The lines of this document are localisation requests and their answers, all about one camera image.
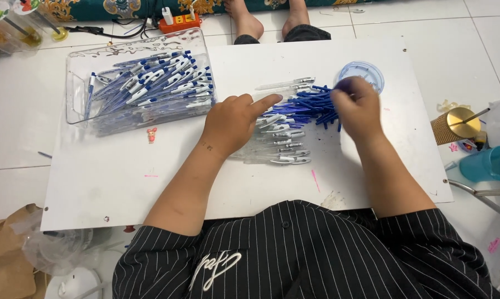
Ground person's right hand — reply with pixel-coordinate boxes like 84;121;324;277
331;76;386;143

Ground person's left hand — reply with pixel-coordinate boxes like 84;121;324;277
200;94;283;158

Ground clear round plastic lid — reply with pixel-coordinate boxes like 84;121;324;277
337;61;385;96

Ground pile of blue ink refills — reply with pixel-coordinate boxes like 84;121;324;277
270;85;343;133

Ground dark trousers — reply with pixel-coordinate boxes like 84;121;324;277
233;24;332;45

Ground pile of clear pen barrels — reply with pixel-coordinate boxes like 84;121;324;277
231;77;317;166

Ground person's right foot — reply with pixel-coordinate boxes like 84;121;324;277
281;0;311;39

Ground person's foot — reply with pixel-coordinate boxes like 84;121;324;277
281;0;311;39
224;0;265;40

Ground gold tumbler with straw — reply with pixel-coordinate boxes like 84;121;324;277
431;107;492;146

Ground person's left foot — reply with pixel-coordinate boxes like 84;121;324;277
224;0;265;40

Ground blue plastic cup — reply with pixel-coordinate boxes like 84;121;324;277
459;145;500;183

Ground black striped shirt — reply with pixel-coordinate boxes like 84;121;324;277
112;200;500;299

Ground orange power strip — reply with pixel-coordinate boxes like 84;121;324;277
158;13;202;35

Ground pile of assembled blue-white pens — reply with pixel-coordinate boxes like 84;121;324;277
84;50;216;136

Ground white low table board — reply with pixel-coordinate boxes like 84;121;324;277
40;38;454;232

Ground teal patterned mattress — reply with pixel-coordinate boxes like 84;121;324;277
38;0;383;22

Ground clear plastic tray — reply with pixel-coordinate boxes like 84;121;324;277
65;28;218;137

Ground clear plastic cup with straw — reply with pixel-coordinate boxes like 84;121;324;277
14;0;70;42
0;0;43;55

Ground crumpled clear plastic cups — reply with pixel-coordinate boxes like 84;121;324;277
22;226;114;277

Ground white round plastic lid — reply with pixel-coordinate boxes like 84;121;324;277
44;266;110;299

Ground brown paper bag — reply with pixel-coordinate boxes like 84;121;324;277
0;203;52;299

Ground silver metal frame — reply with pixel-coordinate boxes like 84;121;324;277
448;179;500;225

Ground black cable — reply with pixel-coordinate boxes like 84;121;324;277
64;0;160;40

